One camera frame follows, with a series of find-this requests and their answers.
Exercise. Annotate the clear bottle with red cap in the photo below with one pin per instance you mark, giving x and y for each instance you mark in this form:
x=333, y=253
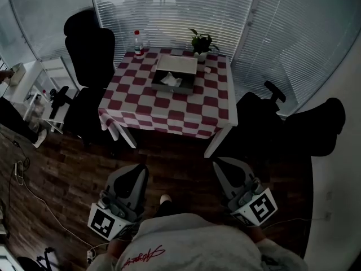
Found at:
x=138, y=45

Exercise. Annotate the grey box with lid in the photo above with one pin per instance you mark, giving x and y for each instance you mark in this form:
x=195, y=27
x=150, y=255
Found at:
x=176, y=63

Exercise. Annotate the slanted window blind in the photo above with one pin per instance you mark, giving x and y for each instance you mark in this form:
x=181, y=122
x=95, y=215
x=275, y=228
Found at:
x=296, y=38

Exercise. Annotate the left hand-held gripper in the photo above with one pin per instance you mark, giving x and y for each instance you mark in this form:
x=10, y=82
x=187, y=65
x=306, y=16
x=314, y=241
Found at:
x=103, y=222

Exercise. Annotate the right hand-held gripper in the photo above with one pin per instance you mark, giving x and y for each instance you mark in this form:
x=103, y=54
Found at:
x=260, y=206

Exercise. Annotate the red white checkered tablecloth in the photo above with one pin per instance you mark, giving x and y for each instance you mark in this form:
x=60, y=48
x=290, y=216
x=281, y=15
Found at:
x=158, y=103

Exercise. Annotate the person's black trouser leg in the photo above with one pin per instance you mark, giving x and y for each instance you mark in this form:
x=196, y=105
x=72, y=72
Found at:
x=167, y=207

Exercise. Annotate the white shelf unit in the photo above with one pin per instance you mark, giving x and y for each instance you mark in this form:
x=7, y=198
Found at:
x=34, y=78

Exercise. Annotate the person's white shoe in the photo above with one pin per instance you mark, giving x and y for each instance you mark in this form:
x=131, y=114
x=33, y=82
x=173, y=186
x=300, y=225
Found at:
x=166, y=198

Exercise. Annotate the white paper item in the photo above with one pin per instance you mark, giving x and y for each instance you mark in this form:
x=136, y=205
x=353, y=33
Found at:
x=170, y=80

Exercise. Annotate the white table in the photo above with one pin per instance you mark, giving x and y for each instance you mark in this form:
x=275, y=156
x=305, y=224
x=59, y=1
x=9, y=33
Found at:
x=231, y=106

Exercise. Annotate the small white cap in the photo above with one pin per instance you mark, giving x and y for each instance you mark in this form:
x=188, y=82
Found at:
x=207, y=70

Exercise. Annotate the black office chair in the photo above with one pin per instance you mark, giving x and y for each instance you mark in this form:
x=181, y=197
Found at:
x=90, y=66
x=304, y=128

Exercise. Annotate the person's right forearm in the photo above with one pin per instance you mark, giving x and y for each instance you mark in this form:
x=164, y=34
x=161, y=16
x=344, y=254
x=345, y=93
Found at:
x=257, y=233

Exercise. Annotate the beige box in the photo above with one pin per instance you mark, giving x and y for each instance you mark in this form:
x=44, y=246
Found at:
x=17, y=73

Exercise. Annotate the white plug adapter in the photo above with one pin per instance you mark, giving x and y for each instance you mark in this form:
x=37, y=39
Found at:
x=90, y=255

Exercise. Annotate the black tripod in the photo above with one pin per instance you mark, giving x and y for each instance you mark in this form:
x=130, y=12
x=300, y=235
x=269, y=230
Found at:
x=42, y=260

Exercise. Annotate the green plant in white pot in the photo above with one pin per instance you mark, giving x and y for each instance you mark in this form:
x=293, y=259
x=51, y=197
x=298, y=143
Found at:
x=201, y=45

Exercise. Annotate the wide window blind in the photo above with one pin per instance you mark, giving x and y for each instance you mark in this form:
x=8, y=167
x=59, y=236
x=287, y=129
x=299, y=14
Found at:
x=175, y=10

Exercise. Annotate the person's left forearm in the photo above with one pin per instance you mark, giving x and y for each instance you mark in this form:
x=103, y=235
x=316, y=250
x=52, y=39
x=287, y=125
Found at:
x=118, y=248

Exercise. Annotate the person's grey sweatshirt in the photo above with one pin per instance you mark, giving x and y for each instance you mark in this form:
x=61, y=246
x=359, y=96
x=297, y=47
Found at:
x=191, y=244

